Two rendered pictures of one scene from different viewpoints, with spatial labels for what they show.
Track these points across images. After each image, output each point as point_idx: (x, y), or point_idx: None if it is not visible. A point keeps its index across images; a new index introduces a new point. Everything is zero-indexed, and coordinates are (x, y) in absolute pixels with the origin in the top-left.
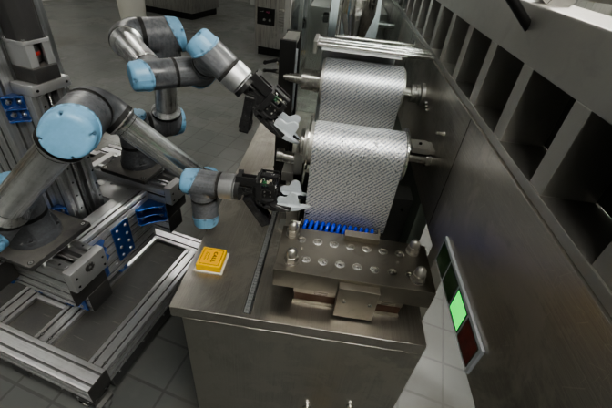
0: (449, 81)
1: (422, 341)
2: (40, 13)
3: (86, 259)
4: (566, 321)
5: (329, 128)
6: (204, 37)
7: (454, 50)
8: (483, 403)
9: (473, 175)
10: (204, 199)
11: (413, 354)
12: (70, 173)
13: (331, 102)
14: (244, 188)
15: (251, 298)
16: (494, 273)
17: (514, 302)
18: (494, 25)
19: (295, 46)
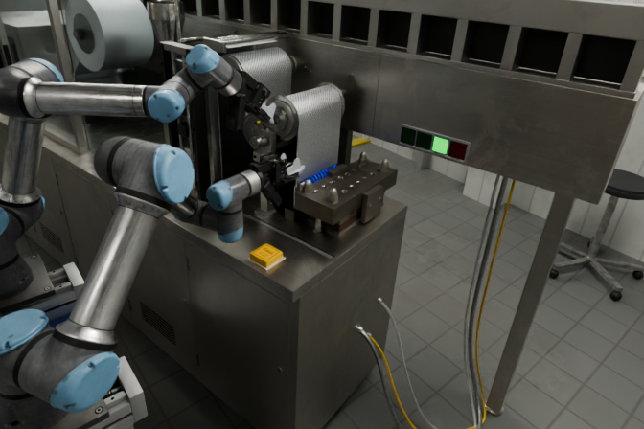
0: (331, 43)
1: (403, 205)
2: None
3: (128, 372)
4: (502, 92)
5: (296, 99)
6: (212, 51)
7: (310, 24)
8: (482, 162)
9: (404, 79)
10: (241, 204)
11: (403, 217)
12: None
13: None
14: (263, 175)
15: (321, 251)
16: (454, 108)
17: (474, 109)
18: (370, 0)
19: None
